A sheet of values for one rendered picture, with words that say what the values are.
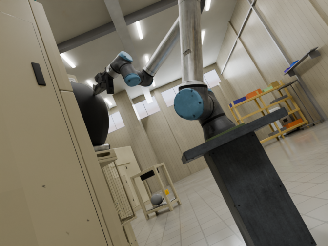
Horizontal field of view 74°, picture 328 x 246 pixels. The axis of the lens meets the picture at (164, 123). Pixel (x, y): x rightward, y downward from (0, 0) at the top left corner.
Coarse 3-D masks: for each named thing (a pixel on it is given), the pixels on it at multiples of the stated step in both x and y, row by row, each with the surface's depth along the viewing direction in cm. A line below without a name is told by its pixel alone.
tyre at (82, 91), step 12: (72, 84) 145; (84, 84) 158; (84, 96) 142; (96, 96) 152; (84, 108) 138; (96, 108) 146; (84, 120) 137; (96, 120) 144; (108, 120) 154; (96, 132) 145; (96, 144) 150
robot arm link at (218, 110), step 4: (208, 88) 123; (208, 92) 121; (212, 92) 124; (212, 96) 121; (212, 100) 115; (216, 100) 121; (216, 104) 118; (216, 108) 118; (220, 108) 120; (212, 112) 115; (216, 112) 117; (220, 112) 118; (224, 112) 121; (212, 116) 117; (200, 120) 119; (204, 120) 119
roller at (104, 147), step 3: (102, 144) 153; (105, 144) 154; (108, 144) 156; (96, 147) 146; (99, 147) 148; (102, 147) 151; (105, 147) 153; (108, 147) 155; (96, 150) 146; (99, 150) 149; (102, 150) 152
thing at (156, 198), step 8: (152, 168) 377; (136, 176) 395; (144, 176) 395; (168, 176) 396; (136, 184) 401; (144, 184) 423; (160, 184) 369; (136, 192) 396; (168, 192) 373; (176, 192) 391; (152, 200) 389; (160, 200) 386; (168, 200) 363; (176, 200) 381; (144, 208) 389; (152, 208) 385; (160, 208) 370
